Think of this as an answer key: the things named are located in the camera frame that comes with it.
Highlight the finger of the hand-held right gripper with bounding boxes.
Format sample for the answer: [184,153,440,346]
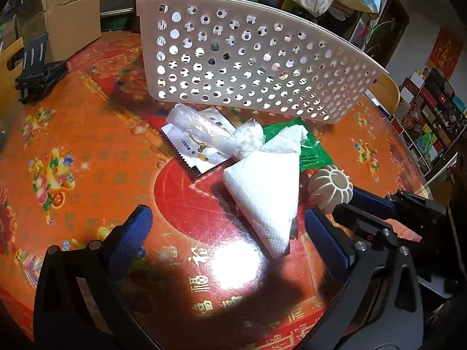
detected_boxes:
[349,186,410,220]
[333,203,399,244]

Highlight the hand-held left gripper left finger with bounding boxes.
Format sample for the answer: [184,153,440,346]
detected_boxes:
[34,205,154,350]

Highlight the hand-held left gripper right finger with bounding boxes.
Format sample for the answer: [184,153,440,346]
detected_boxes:
[304,207,426,350]

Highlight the white ribbed ball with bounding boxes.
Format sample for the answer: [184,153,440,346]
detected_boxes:
[307,165,354,214]

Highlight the green packet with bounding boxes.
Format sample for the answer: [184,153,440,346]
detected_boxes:
[263,117,334,173]

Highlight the white paper napkin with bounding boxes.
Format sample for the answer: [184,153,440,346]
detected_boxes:
[222,126,309,259]

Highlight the white sachet with yellow print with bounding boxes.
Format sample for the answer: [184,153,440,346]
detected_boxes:
[161,107,238,177]

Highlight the clear plastic bag roll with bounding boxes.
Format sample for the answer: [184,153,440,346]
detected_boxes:
[167,104,238,161]

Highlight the cotton balls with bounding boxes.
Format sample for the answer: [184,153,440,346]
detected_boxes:
[233,120,265,159]

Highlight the white perforated plastic basket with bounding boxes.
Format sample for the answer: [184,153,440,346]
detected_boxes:
[126,0,390,125]

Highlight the shelf with boxes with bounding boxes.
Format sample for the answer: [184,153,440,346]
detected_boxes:
[390,66,467,176]

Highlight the black folding phone stand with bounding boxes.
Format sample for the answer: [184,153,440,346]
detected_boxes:
[15,33,70,104]

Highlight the green woven tray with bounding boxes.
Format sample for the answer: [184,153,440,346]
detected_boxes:
[100,15,140,32]

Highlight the open cardboard box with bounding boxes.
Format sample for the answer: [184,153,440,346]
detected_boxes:
[18,0,103,62]

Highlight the wooden chair with handle hole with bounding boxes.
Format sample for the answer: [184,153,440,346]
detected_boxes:
[0,40,27,99]
[368,74,401,114]

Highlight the red wall poster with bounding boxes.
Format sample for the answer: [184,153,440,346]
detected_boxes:
[428,27,464,80]

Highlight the dark framed wall picture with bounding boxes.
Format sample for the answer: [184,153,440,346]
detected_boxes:
[365,0,410,67]

